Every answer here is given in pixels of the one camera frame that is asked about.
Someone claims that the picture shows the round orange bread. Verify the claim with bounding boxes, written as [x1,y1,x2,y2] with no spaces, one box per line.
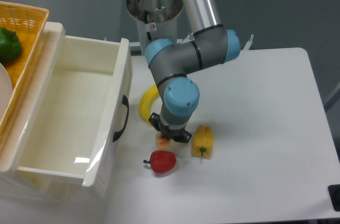
[155,132,174,150]

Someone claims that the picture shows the green bell pepper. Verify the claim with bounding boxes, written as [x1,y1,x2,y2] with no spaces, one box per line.
[1,28,22,63]

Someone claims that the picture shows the black corner object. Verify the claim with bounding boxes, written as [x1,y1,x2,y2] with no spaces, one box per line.
[328,184,340,212]

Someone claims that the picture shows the yellow bell pepper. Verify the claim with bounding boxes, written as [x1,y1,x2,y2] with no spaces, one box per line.
[191,125,214,159]

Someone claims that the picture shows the yellow woven basket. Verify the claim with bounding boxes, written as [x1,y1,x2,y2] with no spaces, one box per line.
[1,1,49,134]

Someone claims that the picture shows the yellow banana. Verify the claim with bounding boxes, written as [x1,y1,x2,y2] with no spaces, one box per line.
[139,84,159,126]

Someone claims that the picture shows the white plate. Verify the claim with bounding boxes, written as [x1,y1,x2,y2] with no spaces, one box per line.
[0,64,13,117]

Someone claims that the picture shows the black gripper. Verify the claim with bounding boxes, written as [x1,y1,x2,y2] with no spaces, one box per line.
[148,113,192,143]

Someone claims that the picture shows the white plastic drawer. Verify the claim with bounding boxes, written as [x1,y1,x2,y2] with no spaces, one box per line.
[1,22,132,200]

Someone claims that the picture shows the black drawer handle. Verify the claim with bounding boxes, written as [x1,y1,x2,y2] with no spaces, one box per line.
[113,94,130,142]

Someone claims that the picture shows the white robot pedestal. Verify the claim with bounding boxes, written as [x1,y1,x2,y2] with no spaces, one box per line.
[126,0,183,55]

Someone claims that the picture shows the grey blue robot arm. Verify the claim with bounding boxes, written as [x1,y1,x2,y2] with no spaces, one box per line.
[126,0,241,143]

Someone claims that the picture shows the red bell pepper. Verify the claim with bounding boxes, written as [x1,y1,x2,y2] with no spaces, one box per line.
[143,150,177,174]

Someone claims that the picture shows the white bracket behind table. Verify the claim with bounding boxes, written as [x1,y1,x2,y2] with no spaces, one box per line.
[243,34,254,51]

